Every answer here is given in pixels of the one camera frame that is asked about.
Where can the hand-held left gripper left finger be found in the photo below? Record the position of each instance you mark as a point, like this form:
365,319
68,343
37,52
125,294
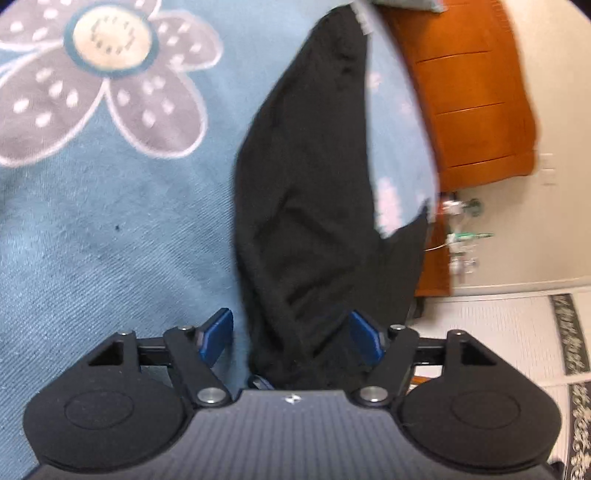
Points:
217,332

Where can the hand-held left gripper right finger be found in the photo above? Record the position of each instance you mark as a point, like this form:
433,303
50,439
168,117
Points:
367,337

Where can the black pants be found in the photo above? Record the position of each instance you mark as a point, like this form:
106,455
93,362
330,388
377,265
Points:
314,207

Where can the wooden nightstand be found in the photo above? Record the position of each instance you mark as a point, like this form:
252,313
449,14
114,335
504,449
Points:
434,272

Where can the blue floral bed sheet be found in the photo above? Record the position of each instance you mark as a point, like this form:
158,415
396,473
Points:
115,254

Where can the white ribbed panel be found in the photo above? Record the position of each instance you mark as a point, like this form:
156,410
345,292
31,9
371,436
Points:
498,332

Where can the green bottle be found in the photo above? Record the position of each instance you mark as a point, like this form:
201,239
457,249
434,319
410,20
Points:
471,237

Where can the small desk fan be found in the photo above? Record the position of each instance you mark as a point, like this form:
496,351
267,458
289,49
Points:
473,206

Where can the patterned dark floor mat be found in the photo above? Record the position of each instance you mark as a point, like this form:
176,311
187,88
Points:
572,337

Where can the wooden headboard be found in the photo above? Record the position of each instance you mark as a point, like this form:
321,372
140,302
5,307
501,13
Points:
461,92

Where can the white wall switch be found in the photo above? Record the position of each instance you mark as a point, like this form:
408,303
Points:
547,170

